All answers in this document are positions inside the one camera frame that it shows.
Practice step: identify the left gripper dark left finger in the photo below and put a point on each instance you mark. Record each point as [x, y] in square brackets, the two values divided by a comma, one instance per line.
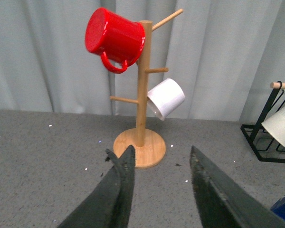
[109, 204]

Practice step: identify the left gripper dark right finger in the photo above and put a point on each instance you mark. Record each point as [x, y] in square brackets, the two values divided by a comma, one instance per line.
[221, 202]

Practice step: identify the wooden mug tree stand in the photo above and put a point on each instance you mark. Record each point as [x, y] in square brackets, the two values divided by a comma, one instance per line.
[150, 147]

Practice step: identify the cream ribbed mug on rack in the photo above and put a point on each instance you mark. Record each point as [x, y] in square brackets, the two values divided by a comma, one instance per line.
[275, 126]

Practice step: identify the white mug on tree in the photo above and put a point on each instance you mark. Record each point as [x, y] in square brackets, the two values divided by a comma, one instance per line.
[165, 98]

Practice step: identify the grey-white curtain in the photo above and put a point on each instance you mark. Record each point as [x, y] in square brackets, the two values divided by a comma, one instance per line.
[223, 53]

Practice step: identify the red enamel mug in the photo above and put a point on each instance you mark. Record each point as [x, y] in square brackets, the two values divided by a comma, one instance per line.
[118, 41]

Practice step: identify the black wire mug rack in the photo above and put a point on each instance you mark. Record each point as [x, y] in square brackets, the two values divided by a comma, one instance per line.
[265, 147]

